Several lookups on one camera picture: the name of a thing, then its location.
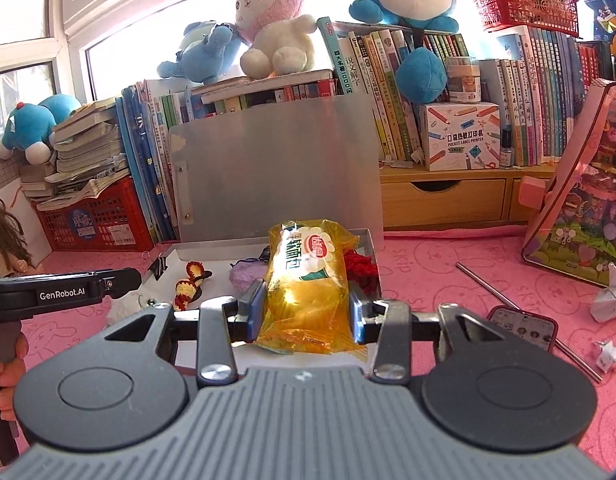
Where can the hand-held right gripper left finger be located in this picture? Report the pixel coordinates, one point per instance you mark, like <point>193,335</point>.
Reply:
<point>252,310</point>

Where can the red plastic crate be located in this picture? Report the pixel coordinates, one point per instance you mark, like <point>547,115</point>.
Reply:
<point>97,220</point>

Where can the person's left hand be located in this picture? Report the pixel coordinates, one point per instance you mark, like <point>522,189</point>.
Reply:
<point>7,372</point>

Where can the small white paper origami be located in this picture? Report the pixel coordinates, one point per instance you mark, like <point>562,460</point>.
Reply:
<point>608,357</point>

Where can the white fluffy plush toy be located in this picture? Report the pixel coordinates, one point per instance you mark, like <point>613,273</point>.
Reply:
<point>130,310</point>

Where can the red crochet pouch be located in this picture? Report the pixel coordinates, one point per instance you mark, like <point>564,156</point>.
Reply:
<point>363,267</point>

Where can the pink triangular dollhouse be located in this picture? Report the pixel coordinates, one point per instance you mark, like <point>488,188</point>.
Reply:
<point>583,200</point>

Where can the white illustrated cardboard box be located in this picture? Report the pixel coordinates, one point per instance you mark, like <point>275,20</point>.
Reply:
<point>460,135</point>

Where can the pink white rabbit plush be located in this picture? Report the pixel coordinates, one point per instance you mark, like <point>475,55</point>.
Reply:
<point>275,25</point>

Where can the blue elephant plush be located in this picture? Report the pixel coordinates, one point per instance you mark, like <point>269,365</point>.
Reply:
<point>202,50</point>

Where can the red plastic basket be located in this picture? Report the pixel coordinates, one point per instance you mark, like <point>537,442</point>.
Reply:
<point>525,5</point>

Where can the pink tablecloth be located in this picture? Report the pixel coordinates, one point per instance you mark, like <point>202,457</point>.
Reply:
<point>438,280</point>

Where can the small yellow red crochet doll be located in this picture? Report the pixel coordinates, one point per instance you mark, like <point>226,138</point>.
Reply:
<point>187,287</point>

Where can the brown-haired baby doll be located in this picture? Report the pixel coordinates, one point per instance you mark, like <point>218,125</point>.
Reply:
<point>7,240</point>

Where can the stack of worn books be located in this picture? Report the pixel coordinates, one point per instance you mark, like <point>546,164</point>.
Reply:
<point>82,155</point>

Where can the silver box with hinged lid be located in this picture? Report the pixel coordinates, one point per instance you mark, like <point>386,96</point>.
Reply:
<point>273,170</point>

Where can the white window frame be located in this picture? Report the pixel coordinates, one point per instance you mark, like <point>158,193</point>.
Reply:
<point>72,25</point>

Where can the black binder clip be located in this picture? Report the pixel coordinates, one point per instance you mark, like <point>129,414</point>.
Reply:
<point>157,267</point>

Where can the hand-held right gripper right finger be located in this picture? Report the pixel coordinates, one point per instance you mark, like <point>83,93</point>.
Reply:
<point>356,316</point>

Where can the metal straw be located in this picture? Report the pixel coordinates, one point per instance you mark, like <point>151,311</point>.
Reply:
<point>513,307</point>

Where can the purple fluffy plush toy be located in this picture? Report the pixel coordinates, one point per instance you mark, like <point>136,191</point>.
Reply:
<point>245,275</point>

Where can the row of green white books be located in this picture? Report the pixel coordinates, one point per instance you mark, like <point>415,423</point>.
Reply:
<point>378,90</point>

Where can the yellow snack packet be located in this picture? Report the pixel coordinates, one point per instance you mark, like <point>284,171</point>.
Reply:
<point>305,285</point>

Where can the wooden drawer organizer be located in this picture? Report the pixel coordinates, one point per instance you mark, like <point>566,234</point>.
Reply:
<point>453,200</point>

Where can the small dark bottle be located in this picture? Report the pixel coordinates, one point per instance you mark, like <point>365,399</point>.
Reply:
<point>506,150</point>

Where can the blue white cat plush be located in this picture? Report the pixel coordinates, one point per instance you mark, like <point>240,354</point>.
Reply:
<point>32,125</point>

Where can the row of small colourful books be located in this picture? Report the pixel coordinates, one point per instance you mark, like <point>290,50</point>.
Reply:
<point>268,95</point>

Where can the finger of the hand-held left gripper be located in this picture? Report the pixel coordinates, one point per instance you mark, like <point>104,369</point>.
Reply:
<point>125,280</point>

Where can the cotton swab jar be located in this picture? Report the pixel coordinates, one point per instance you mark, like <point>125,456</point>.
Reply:
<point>464,82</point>

